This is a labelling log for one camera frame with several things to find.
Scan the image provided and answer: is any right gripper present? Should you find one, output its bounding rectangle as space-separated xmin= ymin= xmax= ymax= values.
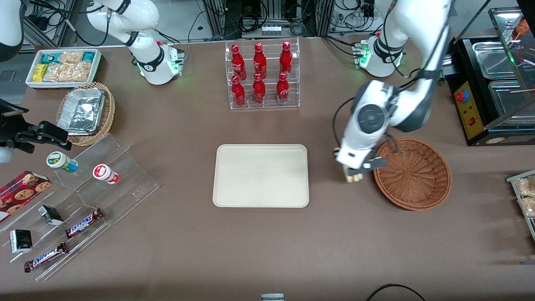
xmin=0 ymin=99 xmax=73 ymax=153

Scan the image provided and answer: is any triangular sandwich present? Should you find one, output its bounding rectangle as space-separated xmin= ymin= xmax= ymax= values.
xmin=342 ymin=165 xmax=364 ymax=184

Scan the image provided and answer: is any round brown wicker basket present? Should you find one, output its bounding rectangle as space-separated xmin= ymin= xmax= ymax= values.
xmin=373 ymin=138 xmax=452 ymax=211

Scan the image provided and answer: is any oval tan wicker basket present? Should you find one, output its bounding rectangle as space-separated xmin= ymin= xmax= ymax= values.
xmin=56 ymin=82 xmax=116 ymax=147

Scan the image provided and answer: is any beige rectangular tray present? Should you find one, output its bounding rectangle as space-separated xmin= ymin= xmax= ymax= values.
xmin=212 ymin=144 xmax=310 ymax=208

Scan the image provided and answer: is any metal snack tray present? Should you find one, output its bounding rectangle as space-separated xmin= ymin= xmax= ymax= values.
xmin=506 ymin=169 xmax=535 ymax=243

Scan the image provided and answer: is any green label drink cup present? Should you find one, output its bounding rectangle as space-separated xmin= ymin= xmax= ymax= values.
xmin=46 ymin=151 xmax=79 ymax=173

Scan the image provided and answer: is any aluminium foil container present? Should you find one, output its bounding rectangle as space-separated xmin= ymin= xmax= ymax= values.
xmin=57 ymin=87 xmax=106 ymax=135

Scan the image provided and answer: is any white snack bin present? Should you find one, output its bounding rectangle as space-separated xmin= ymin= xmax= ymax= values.
xmin=25 ymin=48 xmax=103 ymax=90

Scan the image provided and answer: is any yellow snack packet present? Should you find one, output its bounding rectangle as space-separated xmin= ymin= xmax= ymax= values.
xmin=32 ymin=64 xmax=49 ymax=83

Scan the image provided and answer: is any clear cracker bag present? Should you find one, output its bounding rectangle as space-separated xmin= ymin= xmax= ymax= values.
xmin=518 ymin=196 xmax=535 ymax=218
xmin=515 ymin=177 xmax=535 ymax=197
xmin=43 ymin=62 xmax=92 ymax=82
xmin=59 ymin=51 xmax=85 ymax=64

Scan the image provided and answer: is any red label drink cup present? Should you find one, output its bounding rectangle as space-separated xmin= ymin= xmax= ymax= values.
xmin=92 ymin=164 xmax=121 ymax=185

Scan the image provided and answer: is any red cookie box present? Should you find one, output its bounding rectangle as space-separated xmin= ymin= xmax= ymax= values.
xmin=0 ymin=170 xmax=52 ymax=223

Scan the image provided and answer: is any small black box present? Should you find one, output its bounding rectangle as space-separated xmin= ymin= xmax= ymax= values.
xmin=38 ymin=204 xmax=64 ymax=227

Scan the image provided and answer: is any clear acrylic tiered stand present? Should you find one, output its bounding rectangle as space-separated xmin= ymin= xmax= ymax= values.
xmin=0 ymin=133 xmax=160 ymax=282

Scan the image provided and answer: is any brown Snickers bar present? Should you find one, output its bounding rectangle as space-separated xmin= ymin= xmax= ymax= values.
xmin=23 ymin=242 xmax=69 ymax=273
xmin=65 ymin=208 xmax=104 ymax=239

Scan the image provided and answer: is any black food warmer cabinet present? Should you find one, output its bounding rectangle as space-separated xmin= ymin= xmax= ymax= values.
xmin=444 ymin=6 xmax=535 ymax=147

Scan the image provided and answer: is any black and white box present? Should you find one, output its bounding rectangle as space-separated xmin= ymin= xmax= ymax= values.
xmin=9 ymin=229 xmax=33 ymax=254

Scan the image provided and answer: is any red cola bottle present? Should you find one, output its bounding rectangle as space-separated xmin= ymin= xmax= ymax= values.
xmin=276 ymin=72 xmax=290 ymax=105
xmin=253 ymin=43 xmax=268 ymax=80
xmin=279 ymin=41 xmax=293 ymax=77
xmin=231 ymin=44 xmax=247 ymax=81
xmin=231 ymin=75 xmax=247 ymax=107
xmin=252 ymin=73 xmax=267 ymax=105

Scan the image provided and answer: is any clear acrylic bottle rack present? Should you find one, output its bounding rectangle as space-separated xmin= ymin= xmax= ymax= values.
xmin=225 ymin=37 xmax=301 ymax=110

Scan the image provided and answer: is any steel warmer pan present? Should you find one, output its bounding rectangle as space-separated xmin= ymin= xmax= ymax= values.
xmin=472 ymin=41 xmax=520 ymax=79
xmin=488 ymin=79 xmax=535 ymax=127

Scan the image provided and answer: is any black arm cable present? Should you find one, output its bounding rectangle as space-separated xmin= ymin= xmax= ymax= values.
xmin=332 ymin=0 xmax=450 ymax=148

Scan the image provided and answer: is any black table cable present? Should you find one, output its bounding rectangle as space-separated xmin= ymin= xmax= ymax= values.
xmin=366 ymin=283 xmax=427 ymax=301

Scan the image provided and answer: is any aluminium frame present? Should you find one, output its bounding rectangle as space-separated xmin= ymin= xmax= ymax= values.
xmin=201 ymin=0 xmax=336 ymax=40

